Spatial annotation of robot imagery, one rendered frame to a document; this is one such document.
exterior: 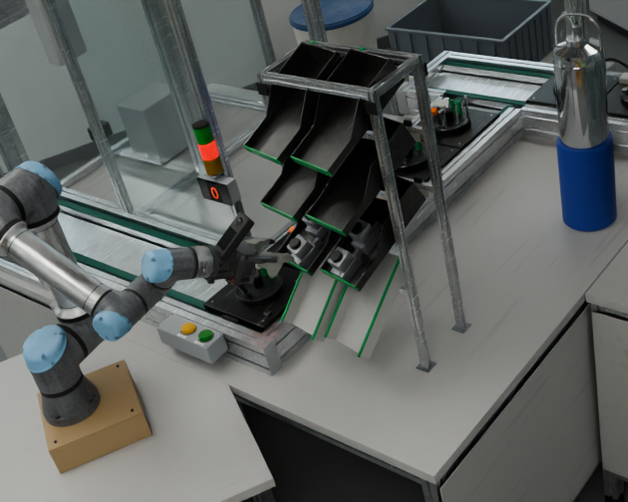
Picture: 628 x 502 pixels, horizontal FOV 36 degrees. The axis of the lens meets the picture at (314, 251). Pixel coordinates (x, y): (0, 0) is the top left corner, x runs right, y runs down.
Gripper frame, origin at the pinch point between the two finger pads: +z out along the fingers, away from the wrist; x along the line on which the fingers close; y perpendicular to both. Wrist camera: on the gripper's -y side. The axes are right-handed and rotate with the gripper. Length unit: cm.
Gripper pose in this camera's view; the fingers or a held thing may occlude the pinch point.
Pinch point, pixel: (281, 247)
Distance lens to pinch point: 238.4
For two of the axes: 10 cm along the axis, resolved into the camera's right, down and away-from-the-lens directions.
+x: 5.3, 4.4, -7.2
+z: 8.2, -0.7, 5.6
